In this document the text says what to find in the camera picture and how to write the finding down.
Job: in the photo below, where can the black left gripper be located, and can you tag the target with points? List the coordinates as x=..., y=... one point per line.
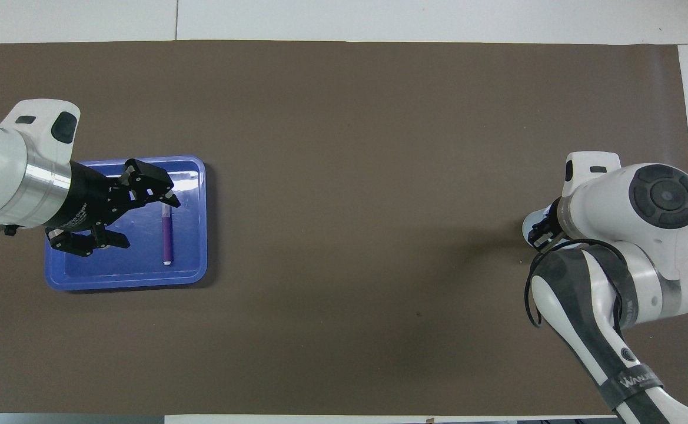
x=87, y=200

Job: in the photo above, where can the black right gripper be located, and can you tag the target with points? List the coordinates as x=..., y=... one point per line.
x=554, y=215

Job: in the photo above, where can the purple marker pen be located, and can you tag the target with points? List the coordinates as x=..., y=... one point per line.
x=168, y=235

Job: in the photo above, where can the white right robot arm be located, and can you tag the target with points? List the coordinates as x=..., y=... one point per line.
x=644, y=247

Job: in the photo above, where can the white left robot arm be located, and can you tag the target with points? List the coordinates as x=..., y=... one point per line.
x=2, y=165

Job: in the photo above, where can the blue plastic tray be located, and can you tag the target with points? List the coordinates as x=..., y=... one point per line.
x=143, y=271

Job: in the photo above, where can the translucent plastic cup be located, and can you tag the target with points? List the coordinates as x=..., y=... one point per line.
x=529, y=221

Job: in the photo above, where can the brown table mat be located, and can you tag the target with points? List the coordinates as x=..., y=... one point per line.
x=349, y=176

